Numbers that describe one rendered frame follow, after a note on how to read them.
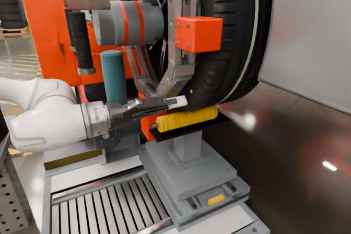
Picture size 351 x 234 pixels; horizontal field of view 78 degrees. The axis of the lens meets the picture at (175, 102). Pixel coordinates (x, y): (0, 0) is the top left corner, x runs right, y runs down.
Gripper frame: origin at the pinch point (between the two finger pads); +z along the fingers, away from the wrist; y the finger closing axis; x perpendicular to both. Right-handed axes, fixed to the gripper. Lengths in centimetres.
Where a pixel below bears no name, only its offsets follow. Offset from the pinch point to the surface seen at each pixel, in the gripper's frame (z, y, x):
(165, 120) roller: 0.3, -13.5, -1.7
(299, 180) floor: 78, -45, -46
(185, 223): 3, -33, -39
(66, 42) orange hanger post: -26, -38, 53
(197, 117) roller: 13.1, -14.1, -3.0
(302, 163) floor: 93, -51, -40
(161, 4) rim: 8.2, -0.8, 38.9
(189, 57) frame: 1.9, 13.5, 7.0
